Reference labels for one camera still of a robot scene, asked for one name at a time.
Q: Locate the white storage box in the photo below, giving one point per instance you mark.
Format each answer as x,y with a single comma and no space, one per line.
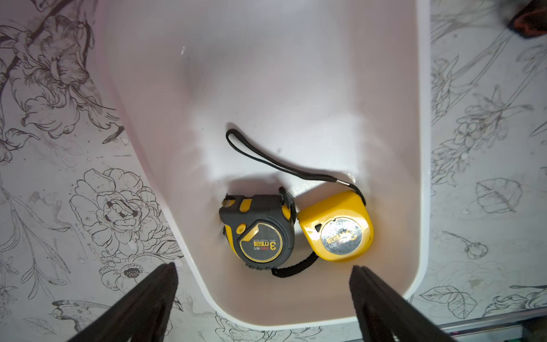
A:
342,87

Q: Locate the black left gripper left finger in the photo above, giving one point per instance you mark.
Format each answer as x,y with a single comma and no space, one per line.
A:
142,314

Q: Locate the black yellow tape measure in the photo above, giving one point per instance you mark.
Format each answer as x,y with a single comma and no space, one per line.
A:
337,228
261,232

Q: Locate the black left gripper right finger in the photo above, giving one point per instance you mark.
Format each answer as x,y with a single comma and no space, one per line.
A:
383,315

